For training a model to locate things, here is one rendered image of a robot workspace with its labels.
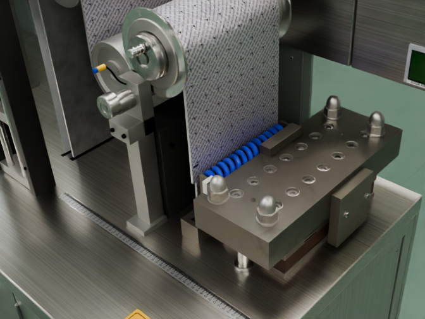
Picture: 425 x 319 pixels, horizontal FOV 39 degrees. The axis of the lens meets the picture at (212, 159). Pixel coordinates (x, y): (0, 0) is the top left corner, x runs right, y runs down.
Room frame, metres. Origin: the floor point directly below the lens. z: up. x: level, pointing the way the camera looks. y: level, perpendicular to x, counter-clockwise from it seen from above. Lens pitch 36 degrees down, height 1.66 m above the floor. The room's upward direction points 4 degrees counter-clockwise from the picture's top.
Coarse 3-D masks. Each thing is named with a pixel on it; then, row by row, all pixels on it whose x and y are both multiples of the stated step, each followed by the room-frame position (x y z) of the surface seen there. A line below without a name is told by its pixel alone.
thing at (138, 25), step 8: (280, 0) 1.01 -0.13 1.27; (280, 8) 1.00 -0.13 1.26; (280, 16) 1.00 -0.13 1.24; (136, 24) 0.88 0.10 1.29; (144, 24) 0.87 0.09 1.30; (152, 24) 0.86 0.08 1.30; (128, 32) 0.90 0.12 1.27; (136, 32) 0.89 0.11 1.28; (152, 32) 0.86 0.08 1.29; (160, 32) 0.84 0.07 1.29; (128, 40) 0.90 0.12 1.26; (160, 40) 0.85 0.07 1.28; (168, 40) 0.83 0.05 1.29; (168, 48) 0.83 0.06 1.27; (168, 56) 0.84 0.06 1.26; (176, 64) 0.82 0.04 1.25; (168, 72) 0.84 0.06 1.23; (176, 72) 0.82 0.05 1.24; (160, 80) 0.85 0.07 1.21; (168, 80) 0.84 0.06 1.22; (160, 88) 0.85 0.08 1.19
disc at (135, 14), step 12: (132, 12) 0.89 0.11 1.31; (144, 12) 0.87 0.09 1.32; (156, 12) 0.86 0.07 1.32; (168, 24) 0.84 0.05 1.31; (168, 36) 0.84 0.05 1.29; (180, 48) 0.82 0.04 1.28; (180, 60) 0.82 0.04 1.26; (180, 72) 0.82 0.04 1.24; (180, 84) 0.82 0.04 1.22; (168, 96) 0.85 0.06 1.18
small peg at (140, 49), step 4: (140, 44) 0.84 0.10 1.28; (132, 48) 0.83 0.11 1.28; (136, 48) 0.83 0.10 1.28; (140, 48) 0.84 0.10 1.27; (144, 48) 0.84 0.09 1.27; (128, 52) 0.83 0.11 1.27; (132, 52) 0.82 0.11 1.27; (136, 52) 0.83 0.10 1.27; (140, 52) 0.83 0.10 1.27; (144, 52) 0.84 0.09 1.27; (132, 56) 0.82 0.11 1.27
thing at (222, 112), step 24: (264, 48) 0.96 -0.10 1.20; (240, 72) 0.92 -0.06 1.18; (264, 72) 0.96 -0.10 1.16; (192, 96) 0.83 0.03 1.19; (216, 96) 0.87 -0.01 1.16; (240, 96) 0.91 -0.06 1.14; (264, 96) 0.96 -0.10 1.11; (192, 120) 0.83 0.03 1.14; (216, 120) 0.87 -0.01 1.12; (240, 120) 0.91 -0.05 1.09; (264, 120) 0.96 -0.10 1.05; (192, 144) 0.83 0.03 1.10; (216, 144) 0.87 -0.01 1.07; (240, 144) 0.91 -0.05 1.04; (192, 168) 0.83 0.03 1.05
